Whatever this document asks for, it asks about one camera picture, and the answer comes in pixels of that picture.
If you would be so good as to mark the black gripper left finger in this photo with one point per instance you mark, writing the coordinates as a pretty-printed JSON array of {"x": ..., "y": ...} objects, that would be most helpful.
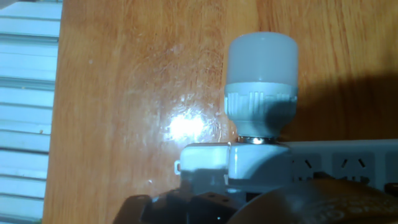
[{"x": 174, "y": 208}]

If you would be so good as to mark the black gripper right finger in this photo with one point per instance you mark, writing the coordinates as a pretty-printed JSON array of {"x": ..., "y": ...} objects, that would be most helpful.
[{"x": 321, "y": 175}]

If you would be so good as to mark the white power strip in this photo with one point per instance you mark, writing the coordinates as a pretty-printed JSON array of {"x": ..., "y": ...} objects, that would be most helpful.
[{"x": 342, "y": 149}]

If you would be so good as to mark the brown wooden board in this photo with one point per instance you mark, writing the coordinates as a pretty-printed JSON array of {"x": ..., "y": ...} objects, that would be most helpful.
[{"x": 124, "y": 93}]

